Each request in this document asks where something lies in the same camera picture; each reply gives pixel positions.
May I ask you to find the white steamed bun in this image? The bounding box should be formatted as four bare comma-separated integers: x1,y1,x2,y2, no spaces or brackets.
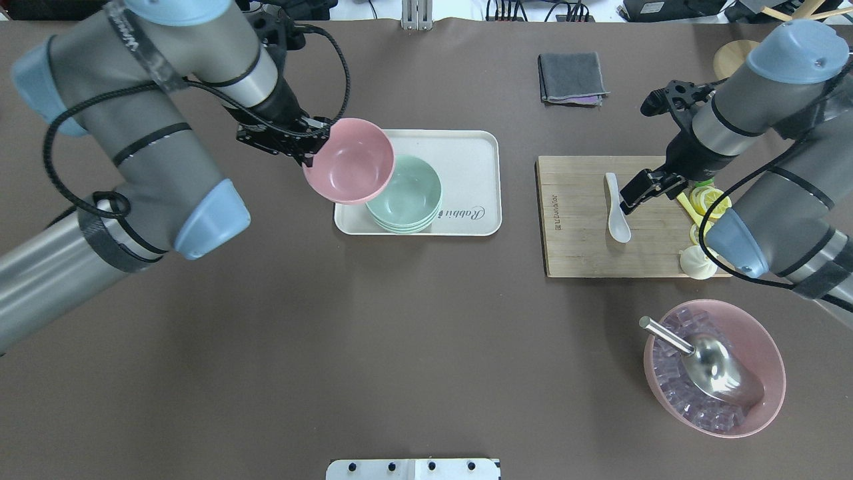
679,244,718,280

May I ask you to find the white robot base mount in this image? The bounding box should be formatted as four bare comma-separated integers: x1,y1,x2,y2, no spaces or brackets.
325,457,502,479

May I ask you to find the bamboo cutting board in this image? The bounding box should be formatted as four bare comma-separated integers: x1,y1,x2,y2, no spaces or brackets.
536,155,693,277

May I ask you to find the cream rabbit tray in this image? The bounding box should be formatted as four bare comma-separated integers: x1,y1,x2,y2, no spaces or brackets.
333,129,502,237

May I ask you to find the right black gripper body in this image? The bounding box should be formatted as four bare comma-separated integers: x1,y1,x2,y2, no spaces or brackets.
620,168,688,215

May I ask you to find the small pink bowl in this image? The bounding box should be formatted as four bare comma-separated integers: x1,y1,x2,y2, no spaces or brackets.
303,118,395,205

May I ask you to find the yellow plastic knife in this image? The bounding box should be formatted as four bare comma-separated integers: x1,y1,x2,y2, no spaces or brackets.
676,192,703,227

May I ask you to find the lemon slice front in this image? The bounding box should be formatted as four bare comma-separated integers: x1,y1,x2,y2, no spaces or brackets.
689,185,733,221

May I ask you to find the white ceramic spoon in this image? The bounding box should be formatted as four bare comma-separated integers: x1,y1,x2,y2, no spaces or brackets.
605,172,632,244

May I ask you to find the large pink ice bowl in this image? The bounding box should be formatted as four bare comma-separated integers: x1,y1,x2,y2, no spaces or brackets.
643,299,787,439

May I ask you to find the top green bowl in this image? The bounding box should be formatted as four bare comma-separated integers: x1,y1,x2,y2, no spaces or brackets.
367,155,444,232

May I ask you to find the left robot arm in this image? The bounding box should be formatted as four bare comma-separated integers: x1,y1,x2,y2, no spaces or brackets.
2,1,336,351

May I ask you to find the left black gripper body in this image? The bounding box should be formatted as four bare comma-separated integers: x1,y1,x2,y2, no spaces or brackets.
235,115,333,167

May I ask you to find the purple cloth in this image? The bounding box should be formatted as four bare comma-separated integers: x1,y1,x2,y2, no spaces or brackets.
542,95,603,107

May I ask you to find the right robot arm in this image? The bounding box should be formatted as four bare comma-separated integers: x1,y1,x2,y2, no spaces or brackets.
620,19,851,326

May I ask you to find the lemon slice under knife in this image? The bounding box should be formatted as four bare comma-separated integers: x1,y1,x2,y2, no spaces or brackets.
689,222,714,245

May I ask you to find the metal ice scoop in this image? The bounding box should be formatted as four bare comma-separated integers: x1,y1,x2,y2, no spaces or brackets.
638,316,765,408

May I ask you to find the grey folded cloth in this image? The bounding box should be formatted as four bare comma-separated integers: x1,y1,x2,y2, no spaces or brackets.
537,52,610,101

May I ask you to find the wooden cup stand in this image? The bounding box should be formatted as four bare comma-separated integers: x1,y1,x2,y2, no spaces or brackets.
712,1,852,79

